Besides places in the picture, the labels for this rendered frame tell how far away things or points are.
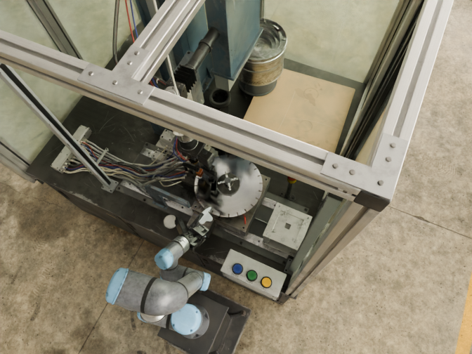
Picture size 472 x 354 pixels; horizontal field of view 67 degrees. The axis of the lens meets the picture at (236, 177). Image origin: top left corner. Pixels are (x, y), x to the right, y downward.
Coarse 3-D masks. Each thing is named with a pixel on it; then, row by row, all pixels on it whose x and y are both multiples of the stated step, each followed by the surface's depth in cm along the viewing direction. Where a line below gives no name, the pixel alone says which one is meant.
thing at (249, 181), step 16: (224, 160) 179; (240, 160) 178; (208, 176) 175; (240, 176) 175; (256, 176) 174; (208, 192) 172; (240, 192) 171; (256, 192) 171; (224, 208) 168; (240, 208) 168
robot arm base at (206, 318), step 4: (192, 304) 167; (196, 304) 168; (200, 308) 164; (204, 308) 169; (204, 312) 165; (204, 316) 166; (208, 316) 166; (204, 320) 161; (208, 320) 165; (204, 324) 161; (208, 324) 165; (200, 328) 158; (204, 328) 162; (196, 332) 158; (200, 332) 161; (204, 332) 164; (184, 336) 163; (188, 336) 161; (192, 336) 161; (196, 336) 163
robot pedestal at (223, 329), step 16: (208, 304) 170; (224, 304) 240; (224, 320) 192; (240, 320) 235; (160, 336) 165; (176, 336) 165; (208, 336) 164; (224, 336) 231; (192, 352) 162; (208, 352) 162; (224, 352) 228
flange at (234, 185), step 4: (220, 176) 174; (224, 176) 174; (228, 176) 174; (232, 176) 174; (236, 176) 174; (220, 180) 173; (224, 180) 171; (236, 180) 173; (220, 184) 172; (224, 184) 171; (232, 184) 172; (236, 184) 172; (220, 188) 171; (224, 188) 171; (228, 188) 171; (232, 188) 171; (236, 188) 171; (224, 192) 170; (228, 192) 170; (232, 192) 170
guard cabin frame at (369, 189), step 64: (192, 0) 71; (448, 0) 67; (64, 64) 66; (128, 64) 63; (384, 64) 122; (192, 128) 59; (256, 128) 58; (384, 128) 57; (384, 192) 52; (320, 256) 91
